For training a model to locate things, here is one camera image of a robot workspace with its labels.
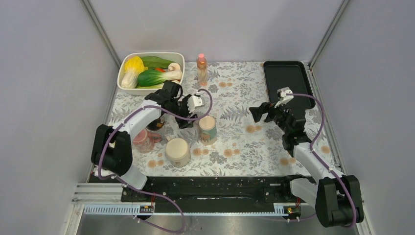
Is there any small control board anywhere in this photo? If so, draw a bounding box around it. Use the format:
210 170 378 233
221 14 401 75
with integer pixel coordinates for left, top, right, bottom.
139 205 154 214
286 207 301 214

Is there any white napa cabbage toy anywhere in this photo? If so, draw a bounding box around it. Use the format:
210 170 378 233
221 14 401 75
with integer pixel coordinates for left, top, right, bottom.
120 56 148 89

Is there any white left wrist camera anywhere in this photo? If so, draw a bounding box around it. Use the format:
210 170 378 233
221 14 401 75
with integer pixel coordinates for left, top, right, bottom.
187 92 205 112

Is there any right small control board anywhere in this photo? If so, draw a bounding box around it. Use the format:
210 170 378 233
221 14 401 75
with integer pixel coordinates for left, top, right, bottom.
286 207 301 214

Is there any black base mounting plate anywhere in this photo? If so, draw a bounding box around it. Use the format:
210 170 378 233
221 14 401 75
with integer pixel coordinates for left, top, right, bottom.
120 175 314 215

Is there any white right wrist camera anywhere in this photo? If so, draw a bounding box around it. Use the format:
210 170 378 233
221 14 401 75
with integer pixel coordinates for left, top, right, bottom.
274 87 294 108

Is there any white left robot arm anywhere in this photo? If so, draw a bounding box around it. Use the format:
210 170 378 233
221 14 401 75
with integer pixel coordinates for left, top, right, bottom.
91 81 204 201

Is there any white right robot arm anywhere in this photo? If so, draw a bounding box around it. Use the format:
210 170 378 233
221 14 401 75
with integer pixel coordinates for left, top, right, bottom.
249 102 364 228

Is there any pink drink bottle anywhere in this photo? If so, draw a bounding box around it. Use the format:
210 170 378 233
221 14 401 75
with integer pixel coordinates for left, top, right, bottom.
196 53 208 86

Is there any cream floral mug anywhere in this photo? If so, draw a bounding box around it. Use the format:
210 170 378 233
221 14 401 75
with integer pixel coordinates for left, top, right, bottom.
199 116 217 145

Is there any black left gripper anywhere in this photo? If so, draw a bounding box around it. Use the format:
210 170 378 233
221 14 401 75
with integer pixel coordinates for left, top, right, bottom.
169 95 198 129

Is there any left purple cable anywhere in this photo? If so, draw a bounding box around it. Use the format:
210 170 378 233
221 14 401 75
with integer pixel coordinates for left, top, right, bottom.
97 88 214 234

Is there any white slotted cable duct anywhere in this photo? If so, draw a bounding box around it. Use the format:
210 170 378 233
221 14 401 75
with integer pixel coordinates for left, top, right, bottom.
83 203 302 217

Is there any aluminium frame rail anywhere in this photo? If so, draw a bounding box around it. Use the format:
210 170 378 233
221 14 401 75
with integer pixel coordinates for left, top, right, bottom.
71 183 123 204

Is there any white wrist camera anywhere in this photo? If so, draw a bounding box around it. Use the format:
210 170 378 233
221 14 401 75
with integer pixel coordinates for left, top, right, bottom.
187 92 205 112
274 87 294 108

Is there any pink glass mug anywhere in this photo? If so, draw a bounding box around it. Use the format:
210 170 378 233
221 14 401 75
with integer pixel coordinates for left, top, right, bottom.
133 129 162 154

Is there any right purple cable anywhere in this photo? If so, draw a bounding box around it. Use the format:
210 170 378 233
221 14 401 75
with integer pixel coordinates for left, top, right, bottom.
285 93 358 228

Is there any beige upside-down mug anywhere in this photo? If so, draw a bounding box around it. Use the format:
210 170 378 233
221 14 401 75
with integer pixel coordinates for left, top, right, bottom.
165 138 191 167

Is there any white mushroom toy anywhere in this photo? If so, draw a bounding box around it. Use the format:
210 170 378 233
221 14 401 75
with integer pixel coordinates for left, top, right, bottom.
167 62 181 71

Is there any left small control board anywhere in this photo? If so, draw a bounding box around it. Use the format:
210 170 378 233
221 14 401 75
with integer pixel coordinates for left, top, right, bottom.
139 205 154 214

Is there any green bok choy toy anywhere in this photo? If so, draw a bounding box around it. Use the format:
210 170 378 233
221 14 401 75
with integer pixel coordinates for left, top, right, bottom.
138 70 183 87

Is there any black serving tray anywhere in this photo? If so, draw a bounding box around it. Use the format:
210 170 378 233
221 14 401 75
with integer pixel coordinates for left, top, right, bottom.
263 61 313 101

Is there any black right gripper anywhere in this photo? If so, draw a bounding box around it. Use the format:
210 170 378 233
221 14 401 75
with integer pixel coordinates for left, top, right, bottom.
249 98 291 134

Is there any purple cable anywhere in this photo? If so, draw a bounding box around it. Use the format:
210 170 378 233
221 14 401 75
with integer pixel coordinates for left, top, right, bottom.
97 88 214 234
285 93 358 228

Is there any white plastic vegetable tub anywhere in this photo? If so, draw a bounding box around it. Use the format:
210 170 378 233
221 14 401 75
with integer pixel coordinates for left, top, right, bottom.
117 52 185 95

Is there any black mug with tan rim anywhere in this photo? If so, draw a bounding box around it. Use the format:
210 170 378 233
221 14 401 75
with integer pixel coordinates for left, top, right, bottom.
146 116 165 131

